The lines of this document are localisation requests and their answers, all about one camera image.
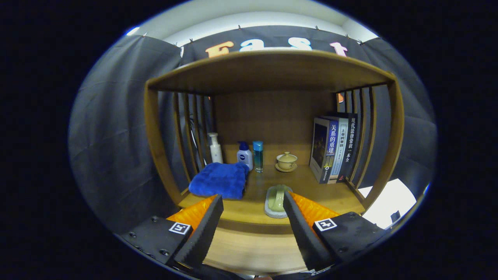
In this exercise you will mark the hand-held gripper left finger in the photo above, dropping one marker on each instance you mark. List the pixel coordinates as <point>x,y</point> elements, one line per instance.
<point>202,233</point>

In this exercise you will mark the beige lidded tea cup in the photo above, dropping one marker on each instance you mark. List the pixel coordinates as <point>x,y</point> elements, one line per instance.
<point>286,161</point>

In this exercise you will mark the teal bottle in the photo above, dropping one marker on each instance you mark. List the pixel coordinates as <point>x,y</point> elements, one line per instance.
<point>258,157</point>

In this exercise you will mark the wooden cabinet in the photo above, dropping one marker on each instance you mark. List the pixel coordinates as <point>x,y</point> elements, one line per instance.
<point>272,70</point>

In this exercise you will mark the blue spine book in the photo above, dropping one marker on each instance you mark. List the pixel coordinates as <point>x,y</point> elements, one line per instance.
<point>321,147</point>

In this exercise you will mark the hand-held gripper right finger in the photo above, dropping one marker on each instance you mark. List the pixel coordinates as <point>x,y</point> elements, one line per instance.
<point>299,233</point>

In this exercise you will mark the blue towel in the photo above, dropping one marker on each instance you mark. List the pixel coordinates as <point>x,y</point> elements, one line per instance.
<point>220,181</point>

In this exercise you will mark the white lotion bottle blue cap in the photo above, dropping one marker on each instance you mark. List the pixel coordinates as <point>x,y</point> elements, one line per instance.
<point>244,158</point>

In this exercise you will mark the white pump bottle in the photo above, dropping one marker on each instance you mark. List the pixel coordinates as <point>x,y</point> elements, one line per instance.
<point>215,151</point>

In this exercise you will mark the white spine book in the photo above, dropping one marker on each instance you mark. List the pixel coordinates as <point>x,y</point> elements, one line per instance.
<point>341,147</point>

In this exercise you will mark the black spine book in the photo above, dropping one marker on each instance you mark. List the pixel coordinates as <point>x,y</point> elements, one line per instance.
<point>351,144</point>

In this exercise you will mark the wooden drawer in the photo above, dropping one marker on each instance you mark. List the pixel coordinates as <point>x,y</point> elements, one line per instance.
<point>253,249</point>

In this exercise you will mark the wooden countertop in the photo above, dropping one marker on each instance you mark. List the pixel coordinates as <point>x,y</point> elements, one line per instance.
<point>256,182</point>

